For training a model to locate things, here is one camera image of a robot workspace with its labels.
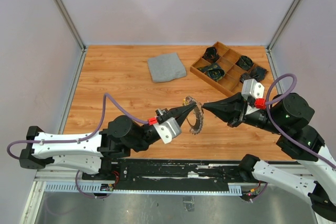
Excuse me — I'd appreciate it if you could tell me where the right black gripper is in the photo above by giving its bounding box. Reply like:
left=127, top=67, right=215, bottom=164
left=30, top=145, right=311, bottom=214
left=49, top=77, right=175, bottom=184
left=201, top=90, right=285, bottom=133

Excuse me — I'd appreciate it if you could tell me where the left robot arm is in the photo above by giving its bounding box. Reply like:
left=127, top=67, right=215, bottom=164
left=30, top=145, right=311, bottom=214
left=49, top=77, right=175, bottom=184
left=19, top=102, right=197, bottom=180

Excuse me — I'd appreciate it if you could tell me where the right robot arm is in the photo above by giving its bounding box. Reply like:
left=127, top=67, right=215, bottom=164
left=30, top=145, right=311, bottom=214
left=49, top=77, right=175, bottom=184
left=202, top=92, right=335, bottom=222

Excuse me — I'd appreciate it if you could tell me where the rolled dark tie centre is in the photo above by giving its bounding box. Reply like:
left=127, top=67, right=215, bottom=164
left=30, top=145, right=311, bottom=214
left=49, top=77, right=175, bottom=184
left=197, top=63, right=225, bottom=82

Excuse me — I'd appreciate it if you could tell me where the rolled dark tie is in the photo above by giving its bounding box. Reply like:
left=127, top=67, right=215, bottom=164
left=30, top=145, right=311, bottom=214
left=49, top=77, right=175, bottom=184
left=197, top=63, right=225, bottom=82
left=202, top=47, right=219, bottom=63
left=239, top=66, right=268, bottom=83
left=236, top=55, right=254, bottom=71

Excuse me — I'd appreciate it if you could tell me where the rolled dark tie lower right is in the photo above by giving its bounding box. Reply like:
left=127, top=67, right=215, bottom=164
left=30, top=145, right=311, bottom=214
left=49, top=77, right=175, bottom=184
left=239, top=66, right=268, bottom=83

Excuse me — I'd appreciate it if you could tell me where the wooden compartment tray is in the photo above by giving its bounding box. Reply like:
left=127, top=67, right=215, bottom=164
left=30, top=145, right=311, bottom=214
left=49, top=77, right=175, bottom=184
left=190, top=41, right=269, bottom=98

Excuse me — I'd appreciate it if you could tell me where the folded grey cloth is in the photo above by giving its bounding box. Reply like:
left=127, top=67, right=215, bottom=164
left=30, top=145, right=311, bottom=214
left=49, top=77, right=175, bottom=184
left=147, top=52, right=187, bottom=83

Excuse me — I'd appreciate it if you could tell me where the rolled dark tie top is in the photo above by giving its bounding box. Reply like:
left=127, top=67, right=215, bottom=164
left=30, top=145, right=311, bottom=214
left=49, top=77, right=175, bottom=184
left=202, top=47, right=219, bottom=63

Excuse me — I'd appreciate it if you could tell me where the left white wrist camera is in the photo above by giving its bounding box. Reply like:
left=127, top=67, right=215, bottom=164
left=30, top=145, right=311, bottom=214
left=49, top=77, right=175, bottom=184
left=153, top=118, right=182, bottom=144

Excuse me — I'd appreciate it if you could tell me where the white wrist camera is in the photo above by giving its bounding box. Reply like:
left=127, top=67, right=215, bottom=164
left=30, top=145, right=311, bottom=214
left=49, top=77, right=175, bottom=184
left=153, top=118, right=182, bottom=144
left=241, top=79, right=266, bottom=114

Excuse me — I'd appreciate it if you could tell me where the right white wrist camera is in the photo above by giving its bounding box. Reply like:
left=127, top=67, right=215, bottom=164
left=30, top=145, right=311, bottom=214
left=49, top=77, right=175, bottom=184
left=241, top=79, right=266, bottom=114

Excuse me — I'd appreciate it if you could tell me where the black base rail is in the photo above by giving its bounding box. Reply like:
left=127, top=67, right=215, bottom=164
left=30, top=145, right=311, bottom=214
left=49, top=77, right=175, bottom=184
left=81, top=158, right=258, bottom=193

